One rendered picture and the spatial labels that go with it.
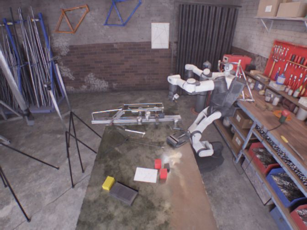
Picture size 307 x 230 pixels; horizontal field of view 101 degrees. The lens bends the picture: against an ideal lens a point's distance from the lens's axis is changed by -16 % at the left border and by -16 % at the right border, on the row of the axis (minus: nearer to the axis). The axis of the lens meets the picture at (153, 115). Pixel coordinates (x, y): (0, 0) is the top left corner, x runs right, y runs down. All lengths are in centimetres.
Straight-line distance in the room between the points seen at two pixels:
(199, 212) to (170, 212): 17
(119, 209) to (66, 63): 401
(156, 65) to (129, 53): 75
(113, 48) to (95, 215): 363
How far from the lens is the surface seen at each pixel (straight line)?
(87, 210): 104
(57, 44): 450
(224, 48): 405
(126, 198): 99
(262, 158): 228
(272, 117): 223
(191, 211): 99
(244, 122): 239
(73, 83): 465
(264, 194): 227
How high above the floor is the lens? 178
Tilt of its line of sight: 34 degrees down
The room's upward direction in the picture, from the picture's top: straight up
